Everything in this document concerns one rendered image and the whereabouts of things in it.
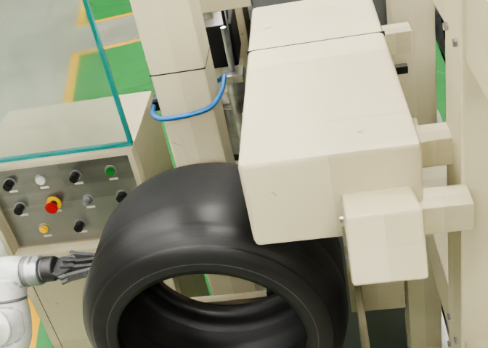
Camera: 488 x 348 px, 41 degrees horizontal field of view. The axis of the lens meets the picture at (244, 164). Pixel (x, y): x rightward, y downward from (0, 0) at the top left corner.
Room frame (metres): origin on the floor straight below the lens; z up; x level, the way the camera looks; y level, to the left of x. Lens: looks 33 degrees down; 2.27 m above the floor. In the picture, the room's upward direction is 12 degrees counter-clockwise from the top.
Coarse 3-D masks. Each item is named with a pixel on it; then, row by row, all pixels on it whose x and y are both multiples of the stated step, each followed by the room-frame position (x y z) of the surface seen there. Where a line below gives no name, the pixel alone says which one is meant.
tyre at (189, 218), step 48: (144, 192) 1.23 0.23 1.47; (192, 192) 1.16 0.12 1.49; (240, 192) 1.15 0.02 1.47; (144, 240) 1.06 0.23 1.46; (192, 240) 1.03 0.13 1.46; (240, 240) 1.02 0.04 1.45; (336, 240) 1.17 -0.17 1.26; (96, 288) 1.07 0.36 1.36; (144, 288) 1.02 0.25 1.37; (288, 288) 0.98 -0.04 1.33; (336, 288) 1.01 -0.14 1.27; (96, 336) 1.06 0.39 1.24; (144, 336) 1.23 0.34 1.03; (192, 336) 1.28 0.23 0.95; (240, 336) 1.26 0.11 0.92; (288, 336) 1.21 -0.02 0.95; (336, 336) 0.99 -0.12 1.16
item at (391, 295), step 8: (344, 248) 1.28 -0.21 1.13; (352, 288) 1.28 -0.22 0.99; (368, 288) 1.28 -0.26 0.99; (376, 288) 1.27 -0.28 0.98; (384, 288) 1.27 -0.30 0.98; (392, 288) 1.27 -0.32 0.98; (400, 288) 1.26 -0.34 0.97; (352, 296) 1.28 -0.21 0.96; (368, 296) 1.28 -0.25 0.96; (376, 296) 1.27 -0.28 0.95; (384, 296) 1.27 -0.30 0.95; (392, 296) 1.27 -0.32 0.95; (400, 296) 1.26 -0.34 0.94; (352, 304) 1.28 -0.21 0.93; (368, 304) 1.28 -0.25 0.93; (376, 304) 1.27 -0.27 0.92; (384, 304) 1.27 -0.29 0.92; (392, 304) 1.27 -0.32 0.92; (400, 304) 1.26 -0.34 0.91
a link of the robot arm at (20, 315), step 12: (24, 300) 1.52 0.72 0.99; (0, 312) 1.46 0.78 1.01; (12, 312) 1.47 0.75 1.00; (24, 312) 1.49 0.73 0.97; (0, 324) 1.43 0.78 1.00; (12, 324) 1.44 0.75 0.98; (24, 324) 1.47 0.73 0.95; (0, 336) 1.41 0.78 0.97; (12, 336) 1.42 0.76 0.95; (24, 336) 1.44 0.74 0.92
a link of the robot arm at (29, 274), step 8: (24, 256) 1.58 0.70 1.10; (32, 256) 1.57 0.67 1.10; (40, 256) 1.57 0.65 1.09; (24, 264) 1.55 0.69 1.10; (32, 264) 1.54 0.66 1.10; (24, 272) 1.53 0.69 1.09; (32, 272) 1.52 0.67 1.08; (24, 280) 1.52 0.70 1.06; (32, 280) 1.52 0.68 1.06; (40, 280) 1.52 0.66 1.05
